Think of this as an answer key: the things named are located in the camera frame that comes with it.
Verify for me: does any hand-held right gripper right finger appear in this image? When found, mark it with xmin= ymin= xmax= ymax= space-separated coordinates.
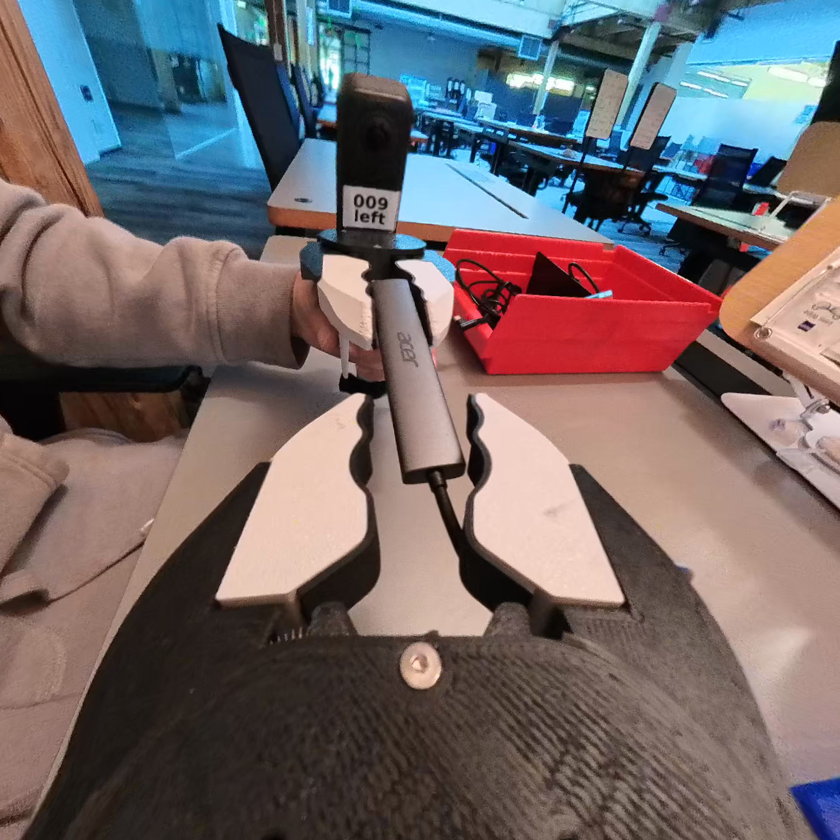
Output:
xmin=461 ymin=392 xmax=626 ymax=621

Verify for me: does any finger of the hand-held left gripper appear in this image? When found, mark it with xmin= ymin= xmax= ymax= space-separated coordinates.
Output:
xmin=317 ymin=255 xmax=376 ymax=383
xmin=397 ymin=259 xmax=455 ymax=347

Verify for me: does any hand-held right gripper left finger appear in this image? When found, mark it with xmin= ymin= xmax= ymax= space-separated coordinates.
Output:
xmin=214 ymin=392 xmax=382 ymax=614

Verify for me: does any grey USB hub with cable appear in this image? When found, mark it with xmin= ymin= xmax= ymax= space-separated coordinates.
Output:
xmin=369 ymin=279 xmax=470 ymax=565

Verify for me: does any red plastic bin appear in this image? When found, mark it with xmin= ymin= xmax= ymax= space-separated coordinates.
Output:
xmin=443 ymin=228 xmax=723 ymax=376

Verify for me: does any person's left forearm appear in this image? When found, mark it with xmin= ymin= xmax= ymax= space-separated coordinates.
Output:
xmin=0 ymin=177 xmax=309 ymax=370

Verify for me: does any white desk with wooden edge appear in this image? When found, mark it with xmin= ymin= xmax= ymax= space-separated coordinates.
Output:
xmin=267 ymin=138 xmax=614 ymax=247

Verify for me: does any grey desk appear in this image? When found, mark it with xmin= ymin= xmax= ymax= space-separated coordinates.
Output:
xmin=39 ymin=235 xmax=840 ymax=840

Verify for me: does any person's left hand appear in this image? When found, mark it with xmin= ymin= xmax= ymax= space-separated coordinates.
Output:
xmin=290 ymin=272 xmax=386 ymax=383

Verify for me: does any black mesh chair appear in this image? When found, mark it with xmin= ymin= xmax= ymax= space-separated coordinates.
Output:
xmin=217 ymin=23 xmax=309 ymax=191

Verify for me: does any black flat device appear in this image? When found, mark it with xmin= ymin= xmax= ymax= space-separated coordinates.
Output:
xmin=527 ymin=251 xmax=595 ymax=298

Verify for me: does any black office chair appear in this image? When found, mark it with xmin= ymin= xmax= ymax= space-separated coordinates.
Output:
xmin=564 ymin=138 xmax=670 ymax=234
xmin=689 ymin=144 xmax=759 ymax=211

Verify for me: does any tan partition board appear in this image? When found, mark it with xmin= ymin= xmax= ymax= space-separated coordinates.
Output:
xmin=777 ymin=121 xmax=840 ymax=198
xmin=630 ymin=83 xmax=678 ymax=151
xmin=586 ymin=69 xmax=630 ymax=140

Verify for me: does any white sheet with clear stand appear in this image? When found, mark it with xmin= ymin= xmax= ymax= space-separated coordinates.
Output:
xmin=721 ymin=390 xmax=840 ymax=509

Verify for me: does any person's beige clothing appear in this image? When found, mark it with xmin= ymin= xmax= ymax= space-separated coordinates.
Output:
xmin=0 ymin=413 xmax=193 ymax=840

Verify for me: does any wooden board with paper sign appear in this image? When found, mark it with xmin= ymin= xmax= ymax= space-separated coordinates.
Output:
xmin=718 ymin=197 xmax=840 ymax=395

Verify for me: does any blue plastic bin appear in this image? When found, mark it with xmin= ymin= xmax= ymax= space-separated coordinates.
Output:
xmin=789 ymin=777 xmax=840 ymax=840

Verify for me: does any black coiled cable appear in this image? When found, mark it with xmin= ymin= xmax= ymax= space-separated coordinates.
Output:
xmin=454 ymin=259 xmax=526 ymax=332

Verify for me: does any black cable with silver plug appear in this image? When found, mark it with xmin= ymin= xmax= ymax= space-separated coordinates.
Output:
xmin=567 ymin=262 xmax=615 ymax=301

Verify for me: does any wooden door frame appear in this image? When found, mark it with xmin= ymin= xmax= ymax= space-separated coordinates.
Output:
xmin=0 ymin=0 xmax=105 ymax=217

